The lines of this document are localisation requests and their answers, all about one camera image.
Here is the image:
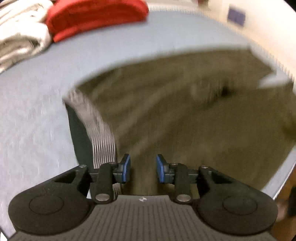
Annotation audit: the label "dark olive corduroy pants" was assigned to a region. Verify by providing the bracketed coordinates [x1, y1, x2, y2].
[64, 49, 295, 195]

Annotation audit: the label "cream folded blanket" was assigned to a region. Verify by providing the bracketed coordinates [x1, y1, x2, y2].
[1, 1, 53, 72]

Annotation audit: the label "grey bed mattress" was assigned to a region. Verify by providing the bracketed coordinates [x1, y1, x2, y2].
[1, 3, 295, 237]

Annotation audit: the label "red folded blanket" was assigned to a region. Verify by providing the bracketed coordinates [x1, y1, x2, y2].
[46, 1, 149, 43]

